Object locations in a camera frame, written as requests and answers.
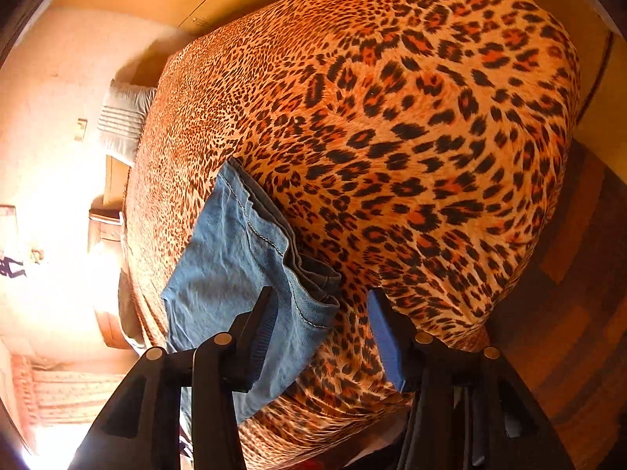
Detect blue denim jeans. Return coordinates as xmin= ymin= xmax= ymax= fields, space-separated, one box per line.
xmin=160 ymin=157 xmax=343 ymax=426

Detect floral curtain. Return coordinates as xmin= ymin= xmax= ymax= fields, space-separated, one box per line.
xmin=7 ymin=354 xmax=135 ymax=427

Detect wooden headboard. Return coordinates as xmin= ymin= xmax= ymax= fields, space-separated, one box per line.
xmin=87 ymin=208 xmax=146 ymax=353

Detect yellow upholstered headboard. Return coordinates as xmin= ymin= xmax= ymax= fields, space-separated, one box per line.
xmin=103 ymin=156 xmax=131 ymax=209

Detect leopard print bedspread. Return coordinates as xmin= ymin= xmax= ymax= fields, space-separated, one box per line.
xmin=125 ymin=0 xmax=579 ymax=469

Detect grey striped pillow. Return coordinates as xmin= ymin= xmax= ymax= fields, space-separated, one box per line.
xmin=96 ymin=80 xmax=156 ymax=166

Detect wall switch plate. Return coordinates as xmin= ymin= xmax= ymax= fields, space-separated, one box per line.
xmin=73 ymin=118 xmax=88 ymax=141

